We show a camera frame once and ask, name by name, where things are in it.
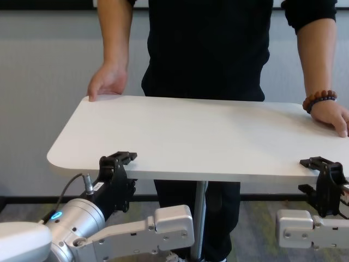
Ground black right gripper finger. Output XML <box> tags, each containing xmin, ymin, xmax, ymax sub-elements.
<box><xmin>297</xmin><ymin>183</ymin><xmax>317</xmax><ymax>196</ymax></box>
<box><xmin>299</xmin><ymin>156</ymin><xmax>343</xmax><ymax>178</ymax></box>

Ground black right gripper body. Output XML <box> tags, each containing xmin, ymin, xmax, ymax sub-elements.
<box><xmin>306</xmin><ymin>170</ymin><xmax>349</xmax><ymax>218</ymax></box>

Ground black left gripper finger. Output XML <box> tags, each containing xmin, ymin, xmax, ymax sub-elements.
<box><xmin>127</xmin><ymin>177</ymin><xmax>139</xmax><ymax>196</ymax></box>
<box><xmin>99</xmin><ymin>151</ymin><xmax>138</xmax><ymax>176</ymax></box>

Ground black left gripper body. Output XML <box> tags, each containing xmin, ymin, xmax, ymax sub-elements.
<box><xmin>81</xmin><ymin>164</ymin><xmax>136</xmax><ymax>217</ymax></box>

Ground white rounded table top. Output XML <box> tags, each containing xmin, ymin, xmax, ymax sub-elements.
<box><xmin>46</xmin><ymin>94</ymin><xmax>349</xmax><ymax>182</ymax></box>

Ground person left forearm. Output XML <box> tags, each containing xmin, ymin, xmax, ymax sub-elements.
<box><xmin>296</xmin><ymin>19</ymin><xmax>338</xmax><ymax>99</ymax></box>

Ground person right forearm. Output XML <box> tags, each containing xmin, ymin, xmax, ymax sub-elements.
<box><xmin>97</xmin><ymin>0</ymin><xmax>134</xmax><ymax>73</ymax></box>

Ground person left hand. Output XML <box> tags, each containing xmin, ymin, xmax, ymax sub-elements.
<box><xmin>310</xmin><ymin>103</ymin><xmax>349</xmax><ymax>138</ymax></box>

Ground person right hand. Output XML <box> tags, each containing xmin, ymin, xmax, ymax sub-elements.
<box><xmin>87</xmin><ymin>64</ymin><xmax>129</xmax><ymax>103</ymax></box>

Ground chrome table pole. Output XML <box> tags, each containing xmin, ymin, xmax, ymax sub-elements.
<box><xmin>190</xmin><ymin>180</ymin><xmax>209</xmax><ymax>262</ymax></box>

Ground person in black clothes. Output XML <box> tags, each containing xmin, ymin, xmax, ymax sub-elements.
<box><xmin>97</xmin><ymin>0</ymin><xmax>338</xmax><ymax>262</ymax></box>

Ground thin arm cable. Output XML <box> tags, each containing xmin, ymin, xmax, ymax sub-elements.
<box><xmin>40</xmin><ymin>172</ymin><xmax>95</xmax><ymax>224</ymax></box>

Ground brown bead bracelet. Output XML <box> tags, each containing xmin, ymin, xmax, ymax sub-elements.
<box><xmin>302</xmin><ymin>90</ymin><xmax>338</xmax><ymax>115</ymax></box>

